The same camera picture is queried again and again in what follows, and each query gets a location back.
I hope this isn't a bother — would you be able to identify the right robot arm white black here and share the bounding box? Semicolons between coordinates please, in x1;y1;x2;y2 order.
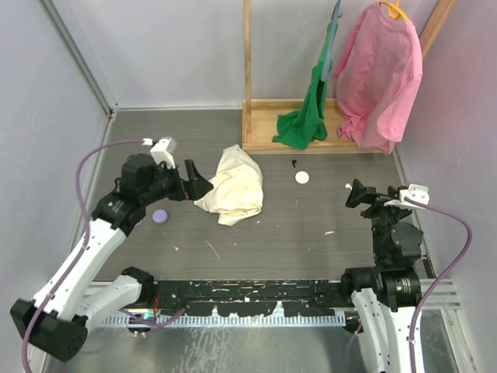
340;180;429;372

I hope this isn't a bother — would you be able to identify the white cable duct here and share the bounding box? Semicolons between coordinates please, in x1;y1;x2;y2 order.
93;311;346;329

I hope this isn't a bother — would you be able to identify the purple earbud charging case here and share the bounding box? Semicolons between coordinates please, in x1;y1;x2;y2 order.
152;209;169;225

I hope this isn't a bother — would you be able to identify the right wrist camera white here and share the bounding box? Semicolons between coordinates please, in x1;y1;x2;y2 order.
384;183;429;209

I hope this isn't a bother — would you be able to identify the cream cloth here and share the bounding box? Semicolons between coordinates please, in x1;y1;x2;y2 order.
194;145;263;226

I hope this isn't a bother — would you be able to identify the blue hanger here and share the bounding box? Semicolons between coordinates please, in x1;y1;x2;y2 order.
320;0;342;82

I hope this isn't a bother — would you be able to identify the purple cable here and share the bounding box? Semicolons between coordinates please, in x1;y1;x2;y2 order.
21;138;186;371
347;196;474;373

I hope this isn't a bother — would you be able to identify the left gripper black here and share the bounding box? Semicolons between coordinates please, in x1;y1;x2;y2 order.
142;159;214;206

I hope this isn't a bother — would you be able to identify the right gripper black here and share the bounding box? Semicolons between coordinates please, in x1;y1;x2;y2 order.
346;177;412;260

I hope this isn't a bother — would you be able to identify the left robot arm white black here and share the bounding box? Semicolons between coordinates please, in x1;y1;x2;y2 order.
10;154;214;362

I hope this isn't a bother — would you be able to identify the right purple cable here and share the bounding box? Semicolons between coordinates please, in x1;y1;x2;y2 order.
347;196;474;373

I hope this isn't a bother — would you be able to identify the pink shirt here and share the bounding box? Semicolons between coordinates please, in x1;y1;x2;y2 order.
334;2;422;154

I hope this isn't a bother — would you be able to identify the orange hanger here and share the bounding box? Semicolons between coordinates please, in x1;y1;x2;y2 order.
379;1;409;21

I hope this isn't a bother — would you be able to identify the white earbud charging case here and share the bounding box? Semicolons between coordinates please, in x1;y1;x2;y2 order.
294;171;310;185

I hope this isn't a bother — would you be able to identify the wooden clothes rack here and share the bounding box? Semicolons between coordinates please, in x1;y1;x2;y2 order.
242;0;456;155

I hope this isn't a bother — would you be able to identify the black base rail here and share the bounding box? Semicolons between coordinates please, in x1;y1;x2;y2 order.
124;280;356;317

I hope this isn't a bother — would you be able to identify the green shirt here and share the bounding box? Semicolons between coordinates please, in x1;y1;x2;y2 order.
272;23;332;151

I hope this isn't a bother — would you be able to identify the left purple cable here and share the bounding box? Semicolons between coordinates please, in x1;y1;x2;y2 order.
21;138;186;371

